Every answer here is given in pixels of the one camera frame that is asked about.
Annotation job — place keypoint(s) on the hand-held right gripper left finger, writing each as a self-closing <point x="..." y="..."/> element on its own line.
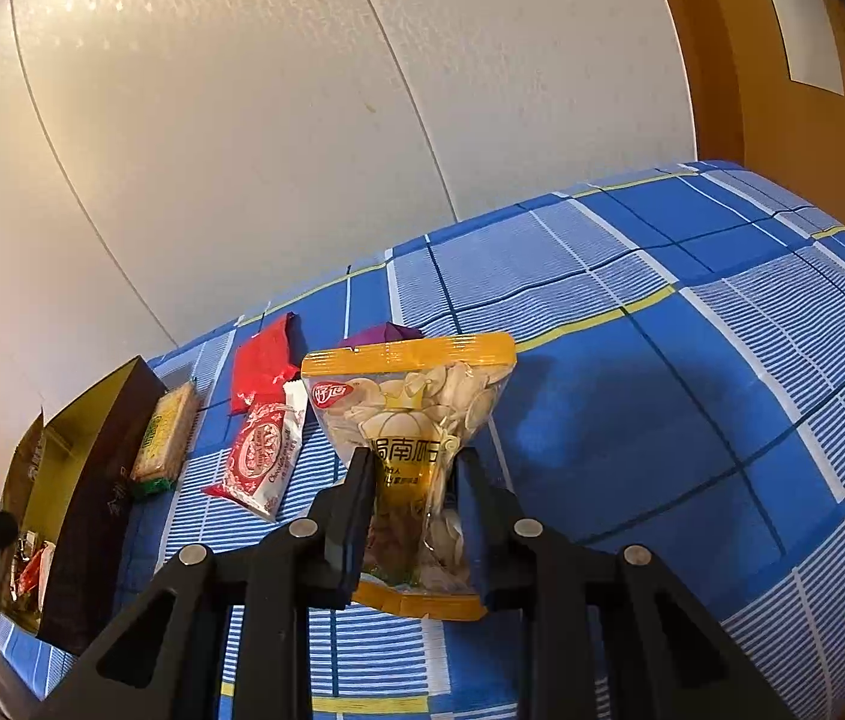
<point x="355" y="517"/>

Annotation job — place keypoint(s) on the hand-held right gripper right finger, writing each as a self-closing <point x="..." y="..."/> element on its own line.
<point x="471" y="532"/>

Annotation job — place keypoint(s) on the red patterned snack bar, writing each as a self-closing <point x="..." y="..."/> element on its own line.
<point x="31" y="574"/>

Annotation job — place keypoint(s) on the gold tin box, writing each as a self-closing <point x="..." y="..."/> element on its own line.
<point x="92" y="525"/>

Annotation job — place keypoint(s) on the red and white wafer packet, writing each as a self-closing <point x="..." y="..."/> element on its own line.
<point x="261" y="457"/>

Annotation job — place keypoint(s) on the clear yellow seed bag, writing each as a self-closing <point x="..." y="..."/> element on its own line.
<point x="407" y="405"/>

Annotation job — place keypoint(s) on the plain red snack packet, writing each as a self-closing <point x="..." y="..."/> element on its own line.
<point x="261" y="367"/>

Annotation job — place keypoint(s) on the purple snack packet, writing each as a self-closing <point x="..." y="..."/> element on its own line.
<point x="385" y="334"/>

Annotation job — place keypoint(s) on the yellow cracker packet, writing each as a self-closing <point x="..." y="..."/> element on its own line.
<point x="161" y="435"/>

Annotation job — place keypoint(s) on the beige trousers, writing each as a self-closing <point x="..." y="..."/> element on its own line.
<point x="6" y="682"/>

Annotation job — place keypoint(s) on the blue plaid tablecloth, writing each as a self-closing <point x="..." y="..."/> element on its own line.
<point x="654" y="427"/>

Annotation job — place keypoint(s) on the wooden door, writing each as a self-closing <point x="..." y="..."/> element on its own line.
<point x="752" y="90"/>

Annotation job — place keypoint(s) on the white paper sheet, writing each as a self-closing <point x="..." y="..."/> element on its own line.
<point x="804" y="22"/>

